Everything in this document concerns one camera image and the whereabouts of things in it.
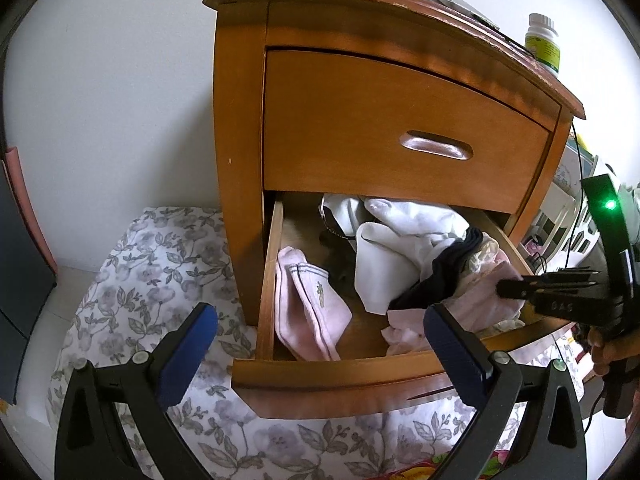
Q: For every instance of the dark navy underwear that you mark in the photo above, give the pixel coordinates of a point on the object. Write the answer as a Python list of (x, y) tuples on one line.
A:
[(445, 270)]

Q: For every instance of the dark blue cabinet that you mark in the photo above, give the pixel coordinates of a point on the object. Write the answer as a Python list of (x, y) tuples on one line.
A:
[(20, 285)]

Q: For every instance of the cream sheer underwear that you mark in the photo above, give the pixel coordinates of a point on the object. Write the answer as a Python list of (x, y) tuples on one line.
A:
[(486, 252)]

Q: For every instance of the white cutout storage rack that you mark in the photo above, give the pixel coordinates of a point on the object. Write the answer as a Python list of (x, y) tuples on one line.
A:
[(565, 210)]

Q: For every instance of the closed wooden drawer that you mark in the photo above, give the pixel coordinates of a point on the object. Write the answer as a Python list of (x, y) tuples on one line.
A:
[(350, 120)]

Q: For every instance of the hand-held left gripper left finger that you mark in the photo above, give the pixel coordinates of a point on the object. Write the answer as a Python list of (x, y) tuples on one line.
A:
[(186, 347)]

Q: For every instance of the grey floral bedsheet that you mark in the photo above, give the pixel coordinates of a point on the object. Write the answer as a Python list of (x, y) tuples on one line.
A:
[(135, 270)]

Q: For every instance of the pink board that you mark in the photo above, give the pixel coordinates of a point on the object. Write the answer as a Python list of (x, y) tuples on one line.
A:
[(30, 200)]

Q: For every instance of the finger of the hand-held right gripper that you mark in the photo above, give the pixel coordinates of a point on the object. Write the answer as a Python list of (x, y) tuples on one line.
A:
[(515, 288)]

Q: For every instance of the person's right hand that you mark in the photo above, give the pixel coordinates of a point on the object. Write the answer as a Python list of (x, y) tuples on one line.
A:
[(627, 350)]

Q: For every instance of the white pill bottle green label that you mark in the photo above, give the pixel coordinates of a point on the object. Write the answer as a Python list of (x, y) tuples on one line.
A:
[(542, 45)]

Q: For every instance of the wooden nightstand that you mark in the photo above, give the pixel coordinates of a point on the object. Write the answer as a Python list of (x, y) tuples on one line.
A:
[(240, 110)]

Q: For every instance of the wooden drawer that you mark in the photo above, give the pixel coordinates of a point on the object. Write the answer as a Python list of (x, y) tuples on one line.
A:
[(350, 120), (320, 375)]

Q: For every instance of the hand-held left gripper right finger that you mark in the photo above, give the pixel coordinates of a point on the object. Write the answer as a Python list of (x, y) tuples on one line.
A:
[(450, 355)]

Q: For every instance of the pink underwear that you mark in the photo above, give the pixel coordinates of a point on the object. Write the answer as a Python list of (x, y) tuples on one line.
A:
[(475, 300)]

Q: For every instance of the pink socks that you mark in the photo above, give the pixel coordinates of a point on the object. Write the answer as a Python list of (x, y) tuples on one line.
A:
[(310, 305)]

